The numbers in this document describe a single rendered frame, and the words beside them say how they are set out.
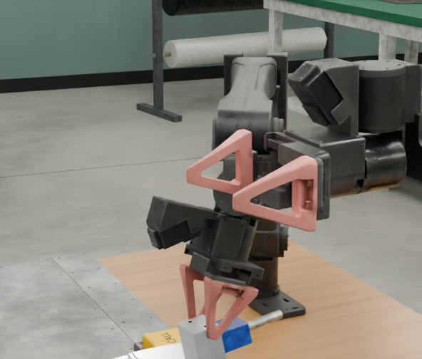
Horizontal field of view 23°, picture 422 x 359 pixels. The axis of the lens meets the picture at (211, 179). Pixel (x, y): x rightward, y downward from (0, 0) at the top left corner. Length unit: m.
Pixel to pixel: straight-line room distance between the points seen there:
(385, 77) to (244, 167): 0.16
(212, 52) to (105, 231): 2.60
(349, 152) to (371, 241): 3.52
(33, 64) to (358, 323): 6.30
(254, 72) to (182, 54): 5.43
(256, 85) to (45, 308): 0.59
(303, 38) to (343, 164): 6.42
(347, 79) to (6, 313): 0.90
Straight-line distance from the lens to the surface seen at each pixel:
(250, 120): 1.25
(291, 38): 7.34
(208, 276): 1.24
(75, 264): 1.92
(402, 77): 1.02
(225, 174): 1.18
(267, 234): 1.66
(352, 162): 0.99
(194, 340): 1.27
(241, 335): 1.30
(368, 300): 1.77
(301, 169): 0.92
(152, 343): 1.50
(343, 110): 0.99
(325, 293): 1.79
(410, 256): 4.36
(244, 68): 1.42
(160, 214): 1.22
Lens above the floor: 1.47
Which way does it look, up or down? 16 degrees down
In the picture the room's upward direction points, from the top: straight up
